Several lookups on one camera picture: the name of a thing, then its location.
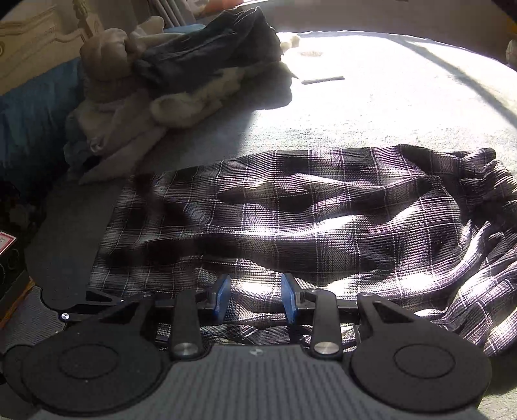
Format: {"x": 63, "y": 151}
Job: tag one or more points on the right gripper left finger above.
{"x": 216, "y": 301}

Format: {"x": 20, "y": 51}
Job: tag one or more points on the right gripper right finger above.
{"x": 298, "y": 303}

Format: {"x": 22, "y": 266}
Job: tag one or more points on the dark plaid flannel pants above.
{"x": 434, "y": 232}

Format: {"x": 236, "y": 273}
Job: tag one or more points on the white fleece garment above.
{"x": 261, "y": 86}

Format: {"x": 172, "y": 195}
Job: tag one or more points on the white flat card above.
{"x": 322, "y": 80}

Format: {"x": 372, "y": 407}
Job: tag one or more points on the blue duvet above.
{"x": 33, "y": 118}

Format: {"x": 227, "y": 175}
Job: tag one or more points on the dark navy garment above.
{"x": 234, "y": 39}

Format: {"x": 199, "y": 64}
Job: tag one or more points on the beige hooded sweatshirt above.
{"x": 107, "y": 59}

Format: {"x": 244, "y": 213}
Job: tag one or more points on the cream wooden headboard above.
{"x": 35, "y": 45}

